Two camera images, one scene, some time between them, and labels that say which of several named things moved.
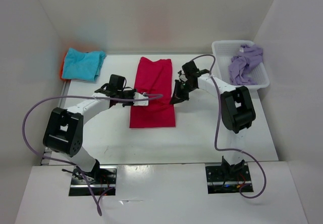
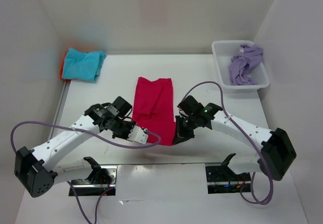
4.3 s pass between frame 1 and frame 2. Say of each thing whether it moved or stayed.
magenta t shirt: moved
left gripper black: moved
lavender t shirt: stayed
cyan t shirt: stayed
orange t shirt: stayed
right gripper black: moved
